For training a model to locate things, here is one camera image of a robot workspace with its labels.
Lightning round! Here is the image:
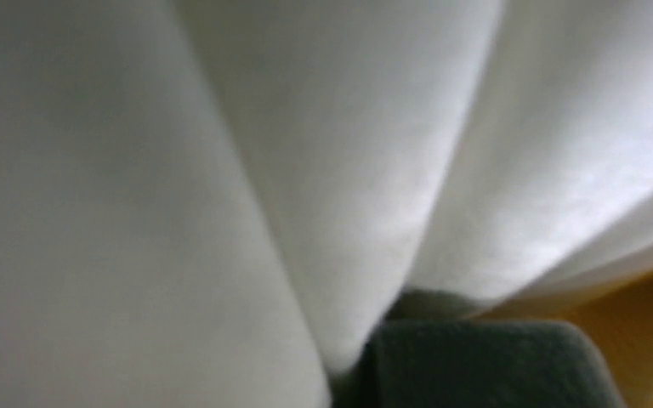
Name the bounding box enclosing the white pillow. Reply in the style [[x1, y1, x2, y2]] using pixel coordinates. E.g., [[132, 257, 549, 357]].
[[0, 1, 653, 407]]

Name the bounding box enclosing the orange printed pillowcase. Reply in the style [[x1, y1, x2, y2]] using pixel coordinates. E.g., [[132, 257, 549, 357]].
[[480, 270, 653, 407]]

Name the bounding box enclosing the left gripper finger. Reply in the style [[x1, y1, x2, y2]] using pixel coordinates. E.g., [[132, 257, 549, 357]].
[[332, 291, 625, 407]]

